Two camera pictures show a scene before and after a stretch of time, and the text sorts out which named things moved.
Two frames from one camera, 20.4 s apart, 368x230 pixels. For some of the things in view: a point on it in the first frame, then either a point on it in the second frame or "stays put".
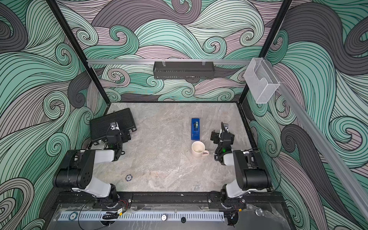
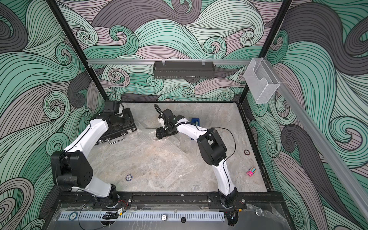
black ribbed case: (99, 126) stays put
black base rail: (170, 200) stays put
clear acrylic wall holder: (261, 79) stays put
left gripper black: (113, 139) -> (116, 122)
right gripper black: (215, 136) -> (160, 132)
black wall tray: (183, 70) stays put
